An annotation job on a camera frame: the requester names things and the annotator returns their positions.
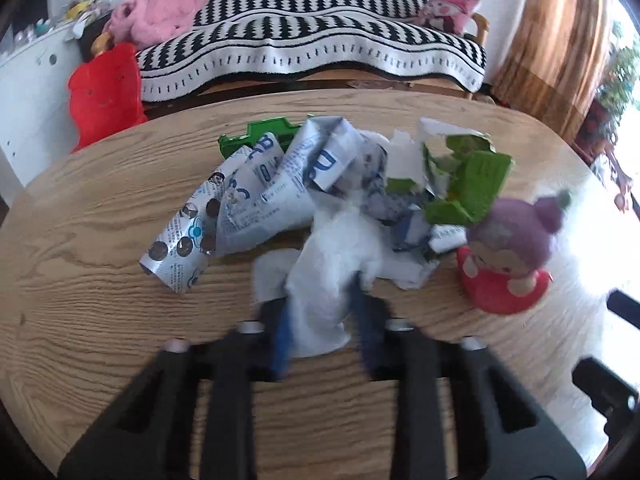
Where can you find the torn green carton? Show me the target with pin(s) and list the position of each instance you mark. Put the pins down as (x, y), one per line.
(480, 180)

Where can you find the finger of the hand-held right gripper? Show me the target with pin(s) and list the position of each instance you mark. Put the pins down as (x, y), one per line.
(624, 307)
(602, 385)

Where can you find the row of small bottles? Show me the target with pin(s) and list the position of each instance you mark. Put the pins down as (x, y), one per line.
(30, 35)

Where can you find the blue white wrapper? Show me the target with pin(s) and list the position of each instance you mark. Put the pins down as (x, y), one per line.
(270, 195)

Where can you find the purple red plush toy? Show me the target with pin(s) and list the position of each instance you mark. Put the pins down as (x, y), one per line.
(505, 240)

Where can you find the pile of toys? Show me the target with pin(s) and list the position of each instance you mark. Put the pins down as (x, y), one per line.
(85, 10)

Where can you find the potted plant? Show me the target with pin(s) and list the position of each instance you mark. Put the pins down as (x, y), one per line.
(607, 95)

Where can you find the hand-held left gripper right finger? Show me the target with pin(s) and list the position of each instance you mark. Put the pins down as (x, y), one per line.
(367, 330)

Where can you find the black white striped sofa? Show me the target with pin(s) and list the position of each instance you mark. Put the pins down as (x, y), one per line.
(300, 45)

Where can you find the pink fleece cloth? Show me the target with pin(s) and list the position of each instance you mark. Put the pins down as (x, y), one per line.
(155, 15)

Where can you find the white cabinet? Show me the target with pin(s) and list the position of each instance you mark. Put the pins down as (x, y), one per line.
(35, 90)

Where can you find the green plastic toy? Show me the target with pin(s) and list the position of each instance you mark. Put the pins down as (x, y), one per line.
(260, 130)

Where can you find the red bag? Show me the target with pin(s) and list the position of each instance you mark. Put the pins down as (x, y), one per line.
(105, 90)

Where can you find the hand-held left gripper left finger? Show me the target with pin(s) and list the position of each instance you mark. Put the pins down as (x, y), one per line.
(280, 340)

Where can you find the wooden sofa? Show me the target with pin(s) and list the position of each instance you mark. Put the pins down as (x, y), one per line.
(481, 25)

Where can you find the pink cartoon cushion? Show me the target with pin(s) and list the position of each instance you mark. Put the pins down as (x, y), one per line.
(445, 12)

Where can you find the white tissue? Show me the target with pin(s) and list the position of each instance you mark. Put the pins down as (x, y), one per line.
(330, 270)

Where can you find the brown curtain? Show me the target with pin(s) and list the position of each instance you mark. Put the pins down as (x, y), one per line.
(550, 35)

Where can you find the wooden table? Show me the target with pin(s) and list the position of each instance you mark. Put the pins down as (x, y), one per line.
(100, 270)

